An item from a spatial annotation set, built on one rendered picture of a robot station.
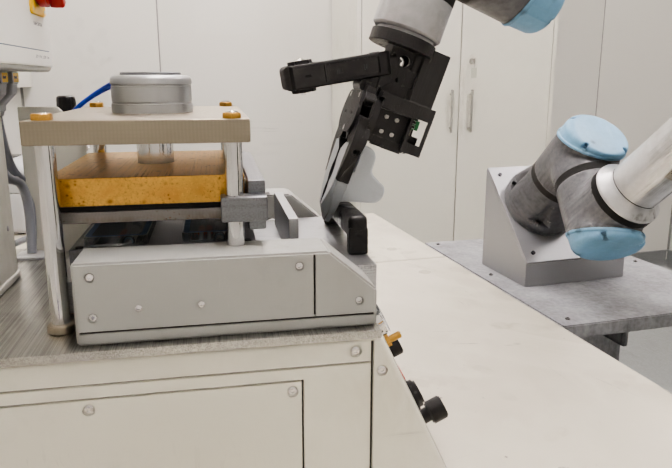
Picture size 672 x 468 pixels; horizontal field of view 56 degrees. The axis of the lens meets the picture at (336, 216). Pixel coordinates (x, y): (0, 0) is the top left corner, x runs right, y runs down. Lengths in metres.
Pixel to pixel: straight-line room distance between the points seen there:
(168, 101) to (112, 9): 2.49
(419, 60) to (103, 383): 0.44
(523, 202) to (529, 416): 0.56
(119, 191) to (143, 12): 2.56
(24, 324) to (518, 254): 0.92
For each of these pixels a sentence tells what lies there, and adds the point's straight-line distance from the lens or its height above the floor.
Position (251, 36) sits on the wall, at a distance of 3.14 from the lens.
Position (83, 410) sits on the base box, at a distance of 0.58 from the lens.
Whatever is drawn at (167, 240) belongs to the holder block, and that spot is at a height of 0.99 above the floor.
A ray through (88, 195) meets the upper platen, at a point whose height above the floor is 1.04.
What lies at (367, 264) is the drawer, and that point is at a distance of 0.60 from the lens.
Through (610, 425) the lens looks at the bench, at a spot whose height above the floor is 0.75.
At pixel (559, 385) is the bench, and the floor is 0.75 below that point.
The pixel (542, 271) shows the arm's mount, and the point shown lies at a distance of 1.29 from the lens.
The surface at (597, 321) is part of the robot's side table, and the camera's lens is 1.14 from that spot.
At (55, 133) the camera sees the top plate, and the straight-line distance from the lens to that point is 0.55.
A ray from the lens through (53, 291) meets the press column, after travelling 0.58.
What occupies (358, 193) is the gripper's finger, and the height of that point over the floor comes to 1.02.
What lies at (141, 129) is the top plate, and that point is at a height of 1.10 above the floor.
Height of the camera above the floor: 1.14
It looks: 12 degrees down
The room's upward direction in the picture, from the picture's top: straight up
